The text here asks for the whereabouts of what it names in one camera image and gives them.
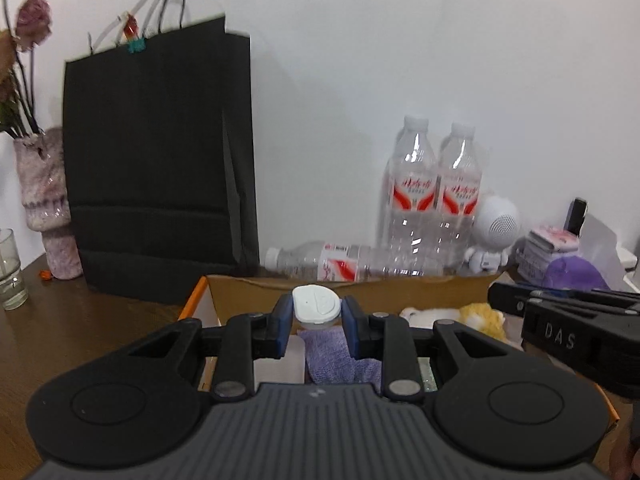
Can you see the yellow sponge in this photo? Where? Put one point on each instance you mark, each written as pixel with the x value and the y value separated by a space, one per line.
pixel 480 317

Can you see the pink speckled vase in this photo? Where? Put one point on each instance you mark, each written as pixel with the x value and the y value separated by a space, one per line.
pixel 40 170

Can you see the purple tissue pack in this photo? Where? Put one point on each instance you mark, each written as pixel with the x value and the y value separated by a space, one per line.
pixel 595 266

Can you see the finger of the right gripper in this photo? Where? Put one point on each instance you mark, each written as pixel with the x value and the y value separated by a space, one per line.
pixel 596 296
pixel 508 298

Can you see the clear drinking glass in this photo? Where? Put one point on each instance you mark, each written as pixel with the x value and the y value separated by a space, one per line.
pixel 13 292

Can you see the dried pink flowers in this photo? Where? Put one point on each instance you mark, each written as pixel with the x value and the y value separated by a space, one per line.
pixel 29 28

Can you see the black paper bag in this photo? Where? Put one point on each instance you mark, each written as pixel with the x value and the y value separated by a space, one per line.
pixel 159 162

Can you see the white round robot speaker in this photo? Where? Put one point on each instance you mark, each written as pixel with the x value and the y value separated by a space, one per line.
pixel 495 230

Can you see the right water bottle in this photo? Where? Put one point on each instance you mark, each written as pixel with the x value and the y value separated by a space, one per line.
pixel 459 177

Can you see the purple cloth in box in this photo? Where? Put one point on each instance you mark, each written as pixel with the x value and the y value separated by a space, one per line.
pixel 328 361

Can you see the translucent plastic container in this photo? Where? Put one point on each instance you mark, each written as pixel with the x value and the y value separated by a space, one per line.
pixel 290 369

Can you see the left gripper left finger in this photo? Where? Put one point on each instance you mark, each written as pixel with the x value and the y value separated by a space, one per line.
pixel 243 340

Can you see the small white oval case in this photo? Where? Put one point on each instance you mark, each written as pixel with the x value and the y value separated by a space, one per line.
pixel 316 307

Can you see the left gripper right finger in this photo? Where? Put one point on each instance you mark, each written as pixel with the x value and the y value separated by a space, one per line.
pixel 389 339

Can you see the lying water bottle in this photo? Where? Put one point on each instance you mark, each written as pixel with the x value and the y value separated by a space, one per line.
pixel 326 262

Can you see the left water bottle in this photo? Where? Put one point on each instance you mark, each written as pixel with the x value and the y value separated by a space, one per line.
pixel 408 198

